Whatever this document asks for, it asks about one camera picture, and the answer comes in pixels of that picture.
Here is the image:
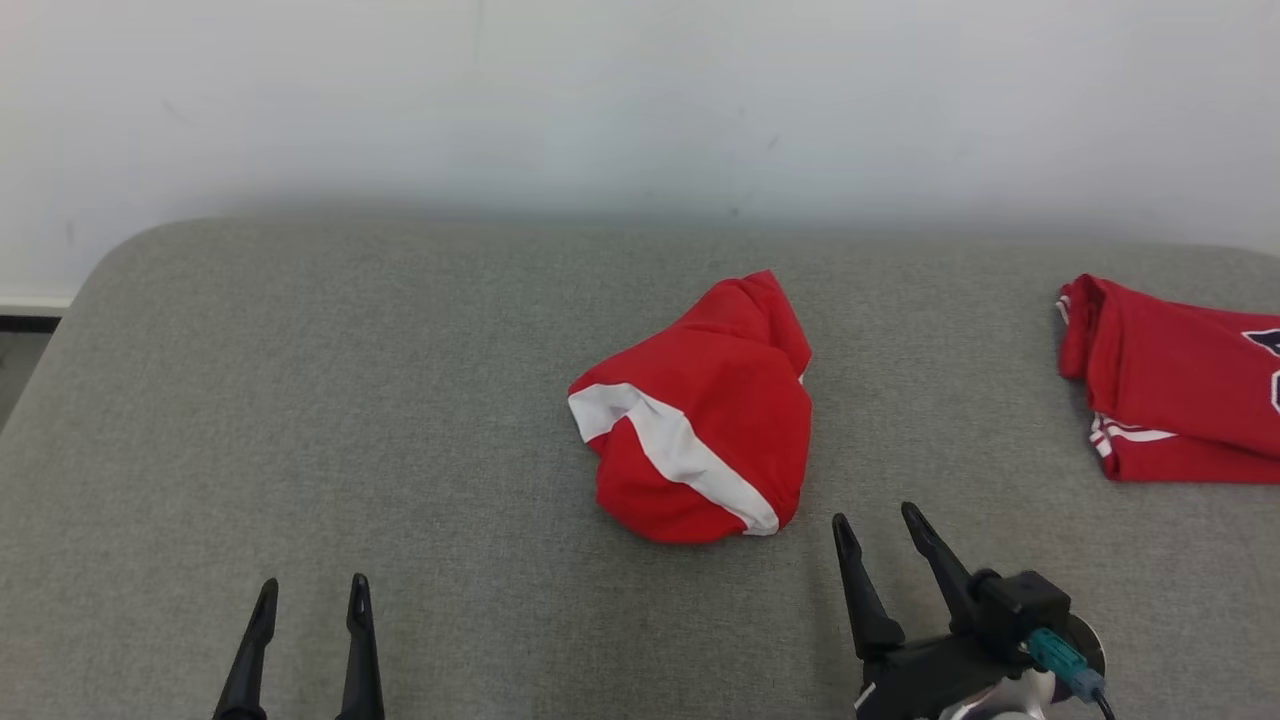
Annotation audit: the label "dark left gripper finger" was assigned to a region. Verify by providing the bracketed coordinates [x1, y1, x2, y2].
[335, 573, 387, 720]
[211, 578, 280, 720]

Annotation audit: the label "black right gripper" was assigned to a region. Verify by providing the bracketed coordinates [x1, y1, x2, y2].
[832, 502, 1036, 720]

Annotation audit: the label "red shorts with white stripe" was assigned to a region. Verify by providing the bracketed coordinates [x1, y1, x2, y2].
[567, 270, 814, 546]

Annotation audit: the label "red shirt with white sleeves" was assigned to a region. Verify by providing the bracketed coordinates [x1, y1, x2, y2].
[1055, 273, 1280, 485]

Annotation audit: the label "grey fabric sofa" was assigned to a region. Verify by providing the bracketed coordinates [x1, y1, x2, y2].
[0, 217, 1280, 720]

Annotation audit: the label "teal cable connector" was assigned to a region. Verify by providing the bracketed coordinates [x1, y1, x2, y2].
[1025, 627, 1108, 703]

